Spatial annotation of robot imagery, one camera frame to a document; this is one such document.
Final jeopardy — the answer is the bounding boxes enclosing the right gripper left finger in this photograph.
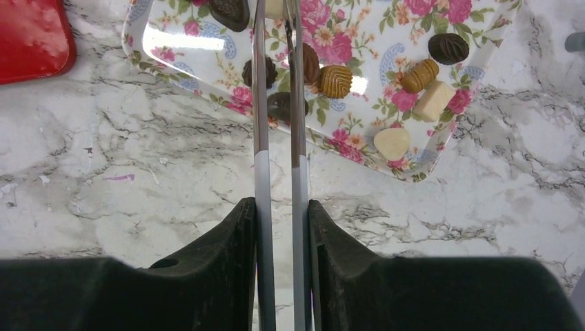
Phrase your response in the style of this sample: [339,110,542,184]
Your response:
[1,198,256,330]

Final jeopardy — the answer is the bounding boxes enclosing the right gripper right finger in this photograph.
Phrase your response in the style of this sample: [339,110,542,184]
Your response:
[308,200,583,330]

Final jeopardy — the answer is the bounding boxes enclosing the metal tongs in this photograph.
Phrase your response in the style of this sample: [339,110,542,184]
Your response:
[250,0,314,331]

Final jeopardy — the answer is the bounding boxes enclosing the white heart chocolate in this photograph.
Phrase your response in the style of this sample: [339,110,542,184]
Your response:
[373,128,410,161]

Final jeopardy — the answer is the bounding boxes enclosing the dark oval chocolate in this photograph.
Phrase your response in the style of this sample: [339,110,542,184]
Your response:
[267,92,292,123]

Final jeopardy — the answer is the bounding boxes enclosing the white rectangular chocolate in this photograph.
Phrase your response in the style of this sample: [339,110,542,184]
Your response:
[413,81,456,123]

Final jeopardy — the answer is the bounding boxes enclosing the caramel ridged chocolate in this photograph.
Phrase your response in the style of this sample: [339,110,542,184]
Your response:
[318,65,353,99]

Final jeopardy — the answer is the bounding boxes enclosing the caramel barrel chocolate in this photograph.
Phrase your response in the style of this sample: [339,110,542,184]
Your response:
[401,59,439,94]

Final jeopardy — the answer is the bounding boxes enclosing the dark swirl chocolate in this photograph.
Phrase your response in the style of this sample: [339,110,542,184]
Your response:
[242,57,278,89]

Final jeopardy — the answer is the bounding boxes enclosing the brown ridged chocolate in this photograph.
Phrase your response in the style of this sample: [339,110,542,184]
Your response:
[302,43,320,85]

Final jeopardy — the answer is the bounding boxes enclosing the dark leaf chocolate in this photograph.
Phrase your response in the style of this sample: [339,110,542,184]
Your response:
[428,33,470,65]

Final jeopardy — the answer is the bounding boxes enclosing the dark patterned chocolate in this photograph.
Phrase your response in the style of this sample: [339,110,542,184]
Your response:
[209,0,250,32]

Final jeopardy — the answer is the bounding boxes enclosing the floral serving tray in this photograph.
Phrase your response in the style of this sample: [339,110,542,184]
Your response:
[122,1,522,182]

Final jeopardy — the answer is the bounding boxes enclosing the red box lid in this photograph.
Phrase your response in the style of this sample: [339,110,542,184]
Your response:
[1,0,77,85]

